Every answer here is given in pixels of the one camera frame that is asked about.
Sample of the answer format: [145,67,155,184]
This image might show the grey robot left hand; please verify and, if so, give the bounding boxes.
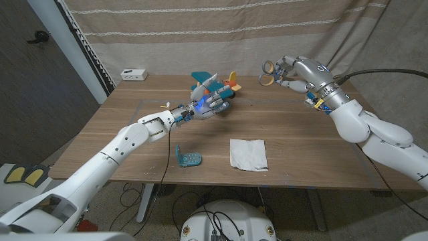
[170,73,234,125]

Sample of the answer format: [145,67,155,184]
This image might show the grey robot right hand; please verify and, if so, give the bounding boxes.
[274,56,350,113]

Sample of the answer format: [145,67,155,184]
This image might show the scissors with tan handles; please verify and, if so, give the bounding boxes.
[258,60,284,87]

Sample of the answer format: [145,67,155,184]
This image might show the teal and orange toy airplane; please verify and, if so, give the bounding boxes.
[190,70,242,101]

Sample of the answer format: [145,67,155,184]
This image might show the teal toy flip phone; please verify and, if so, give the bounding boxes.
[175,144,203,168]

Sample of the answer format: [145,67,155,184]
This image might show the white tissue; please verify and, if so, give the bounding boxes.
[229,138,270,172]

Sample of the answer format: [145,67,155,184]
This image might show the beige striped curtain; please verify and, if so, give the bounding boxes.
[55,0,391,96]

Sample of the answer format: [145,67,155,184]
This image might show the white power strip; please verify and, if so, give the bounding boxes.
[120,68,148,82]

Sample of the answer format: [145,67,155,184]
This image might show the white table leg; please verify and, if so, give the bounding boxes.
[136,183,155,224]

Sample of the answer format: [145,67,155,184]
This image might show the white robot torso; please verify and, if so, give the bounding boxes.
[179,199,278,241]

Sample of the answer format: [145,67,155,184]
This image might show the grey table leg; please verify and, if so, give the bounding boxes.
[306,189,327,232]

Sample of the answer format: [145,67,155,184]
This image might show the red floor object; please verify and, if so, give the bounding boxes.
[76,219,100,233]

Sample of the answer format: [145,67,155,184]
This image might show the dark wooden door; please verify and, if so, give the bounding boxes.
[0,0,101,167]

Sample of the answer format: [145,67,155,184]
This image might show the yellow and black foot pedal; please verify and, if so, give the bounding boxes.
[3,163,27,185]
[25,164,50,188]

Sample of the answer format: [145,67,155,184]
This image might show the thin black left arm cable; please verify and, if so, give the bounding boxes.
[132,127,173,237]

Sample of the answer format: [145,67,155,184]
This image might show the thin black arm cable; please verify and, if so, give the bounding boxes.
[354,143,428,222]
[132,127,173,237]

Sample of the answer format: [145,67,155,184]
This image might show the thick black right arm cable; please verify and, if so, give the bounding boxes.
[336,68,428,86]

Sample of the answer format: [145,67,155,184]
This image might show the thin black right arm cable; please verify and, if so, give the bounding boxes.
[354,143,428,222]

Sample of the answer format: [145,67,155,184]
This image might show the white door frame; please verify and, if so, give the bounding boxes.
[26,0,110,104]

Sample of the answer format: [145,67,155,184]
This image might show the black door handle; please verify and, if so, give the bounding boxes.
[26,29,50,44]

